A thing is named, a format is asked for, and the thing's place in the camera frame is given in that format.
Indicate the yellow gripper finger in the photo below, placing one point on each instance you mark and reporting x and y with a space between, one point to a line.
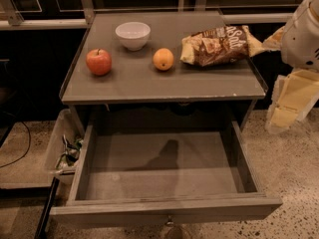
273 42
293 97

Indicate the brown chip bag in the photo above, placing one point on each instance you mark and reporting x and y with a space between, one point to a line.
221 45

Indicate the metal railing frame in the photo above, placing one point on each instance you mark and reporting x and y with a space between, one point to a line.
63 14

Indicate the clear plastic trash bin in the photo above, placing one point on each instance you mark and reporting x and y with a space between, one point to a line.
64 148

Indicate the red apple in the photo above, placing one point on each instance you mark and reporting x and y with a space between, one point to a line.
99 62

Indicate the orange fruit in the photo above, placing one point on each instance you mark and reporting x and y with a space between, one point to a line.
163 59

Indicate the white bowl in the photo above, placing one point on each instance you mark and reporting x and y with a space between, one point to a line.
133 35

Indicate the grey cabinet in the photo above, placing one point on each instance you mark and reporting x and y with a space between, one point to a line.
133 78

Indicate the metal drawer handle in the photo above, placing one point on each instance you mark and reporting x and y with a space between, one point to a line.
169 222

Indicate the open grey top drawer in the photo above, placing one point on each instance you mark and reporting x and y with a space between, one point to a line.
140 177

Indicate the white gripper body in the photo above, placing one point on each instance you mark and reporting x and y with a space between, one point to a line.
301 40

